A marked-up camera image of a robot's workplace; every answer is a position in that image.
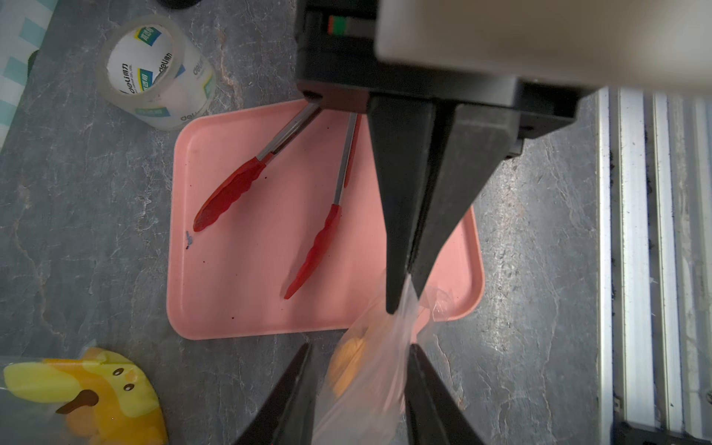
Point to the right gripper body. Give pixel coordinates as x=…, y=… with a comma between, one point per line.
x=337, y=68

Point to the small clear zip bag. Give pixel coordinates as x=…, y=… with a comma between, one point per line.
x=362, y=398

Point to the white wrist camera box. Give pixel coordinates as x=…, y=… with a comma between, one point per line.
x=655, y=45

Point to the pink plastic tray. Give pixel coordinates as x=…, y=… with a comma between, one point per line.
x=231, y=279

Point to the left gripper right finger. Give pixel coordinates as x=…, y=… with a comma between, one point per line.
x=432, y=416

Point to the clear tape roll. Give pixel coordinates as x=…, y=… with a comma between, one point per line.
x=153, y=71

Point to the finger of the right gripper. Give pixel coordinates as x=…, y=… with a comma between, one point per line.
x=401, y=133
x=474, y=141

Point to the clear resealable bag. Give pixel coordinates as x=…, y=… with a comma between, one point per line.
x=100, y=397

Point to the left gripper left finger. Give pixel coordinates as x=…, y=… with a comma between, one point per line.
x=287, y=416

